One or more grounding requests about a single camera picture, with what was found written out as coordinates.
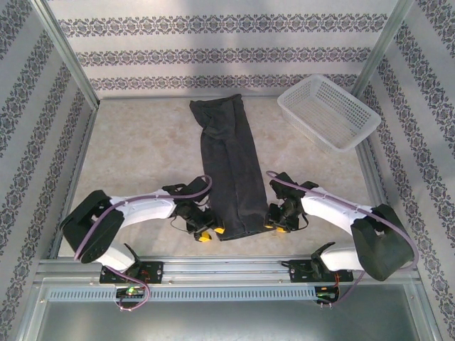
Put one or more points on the dark grey trousers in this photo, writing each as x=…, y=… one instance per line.
x=231, y=167

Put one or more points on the white perforated plastic basket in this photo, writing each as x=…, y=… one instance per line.
x=337, y=110

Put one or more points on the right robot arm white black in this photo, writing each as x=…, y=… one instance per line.
x=380, y=248

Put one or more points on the right controller board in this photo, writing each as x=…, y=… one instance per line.
x=327, y=293

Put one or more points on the controller board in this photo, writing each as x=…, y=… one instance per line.
x=131, y=292
x=327, y=293

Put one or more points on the grey metal sheet panel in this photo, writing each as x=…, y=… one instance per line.
x=227, y=321

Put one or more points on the left controller board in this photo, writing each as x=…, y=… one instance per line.
x=131, y=292

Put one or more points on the aluminium mounting rail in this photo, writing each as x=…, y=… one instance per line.
x=227, y=270

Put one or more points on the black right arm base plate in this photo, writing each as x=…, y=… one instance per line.
x=300, y=271

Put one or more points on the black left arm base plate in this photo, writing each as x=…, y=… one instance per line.
x=154, y=271

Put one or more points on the aluminium side rail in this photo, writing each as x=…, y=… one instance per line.
x=371, y=170

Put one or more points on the aluminium frame post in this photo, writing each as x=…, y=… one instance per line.
x=67, y=53
x=380, y=49

